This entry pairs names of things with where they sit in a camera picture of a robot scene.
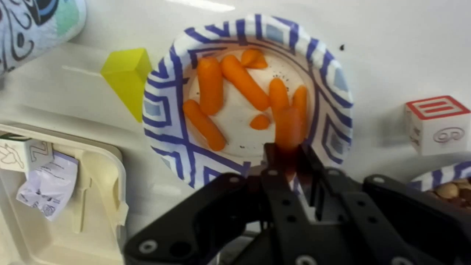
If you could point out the small carrot piece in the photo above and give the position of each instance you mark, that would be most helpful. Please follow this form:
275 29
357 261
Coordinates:
259 121

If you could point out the broken carrot pieces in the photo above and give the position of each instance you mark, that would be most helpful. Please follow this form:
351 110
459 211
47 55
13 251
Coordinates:
253 58

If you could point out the small patterned paper cup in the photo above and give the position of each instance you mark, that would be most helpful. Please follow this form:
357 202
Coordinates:
33 27

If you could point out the white paper receipt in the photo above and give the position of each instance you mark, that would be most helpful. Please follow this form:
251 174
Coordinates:
48 185

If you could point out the yellow wedge block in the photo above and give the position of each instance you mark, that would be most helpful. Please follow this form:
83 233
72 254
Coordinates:
128 79

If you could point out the baby carrot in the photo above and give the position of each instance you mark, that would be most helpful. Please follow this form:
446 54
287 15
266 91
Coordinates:
204 126
300 105
285 123
210 86
244 83

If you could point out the patterned paper bowl with nuts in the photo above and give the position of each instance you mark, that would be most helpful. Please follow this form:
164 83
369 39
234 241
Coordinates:
448 182

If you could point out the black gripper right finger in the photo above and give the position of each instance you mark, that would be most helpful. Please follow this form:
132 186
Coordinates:
391 211

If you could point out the patterned paper bowl with carrots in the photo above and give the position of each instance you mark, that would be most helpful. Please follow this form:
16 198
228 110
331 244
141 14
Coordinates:
166 133

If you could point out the white red alphabet block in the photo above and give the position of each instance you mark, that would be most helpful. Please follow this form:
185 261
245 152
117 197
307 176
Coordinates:
435 126

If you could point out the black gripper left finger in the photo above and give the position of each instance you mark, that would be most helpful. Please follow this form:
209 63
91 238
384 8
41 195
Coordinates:
235 207

